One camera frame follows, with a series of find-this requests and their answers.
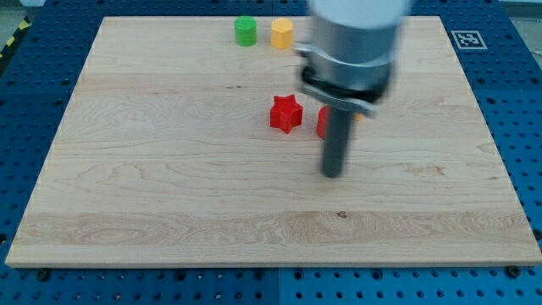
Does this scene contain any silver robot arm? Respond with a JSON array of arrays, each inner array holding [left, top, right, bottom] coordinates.
[[295, 0, 412, 116]]

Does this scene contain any red star block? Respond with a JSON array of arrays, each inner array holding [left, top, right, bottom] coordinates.
[[269, 94, 303, 134]]

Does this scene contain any red cylinder block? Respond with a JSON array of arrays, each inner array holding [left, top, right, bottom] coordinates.
[[316, 106, 330, 140]]

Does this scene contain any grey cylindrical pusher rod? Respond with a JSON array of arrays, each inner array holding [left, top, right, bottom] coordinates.
[[321, 107, 353, 178]]

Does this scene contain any wooden board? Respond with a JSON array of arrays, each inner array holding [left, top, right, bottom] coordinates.
[[6, 17, 541, 268]]

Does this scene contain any yellow hexagon block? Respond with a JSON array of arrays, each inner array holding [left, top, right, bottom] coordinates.
[[271, 18, 293, 49]]

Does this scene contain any green cylinder block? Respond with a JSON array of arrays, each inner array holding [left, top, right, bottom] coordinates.
[[234, 15, 257, 47]]

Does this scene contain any white fiducial marker tag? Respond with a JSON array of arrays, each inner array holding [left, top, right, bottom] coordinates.
[[451, 30, 487, 50]]

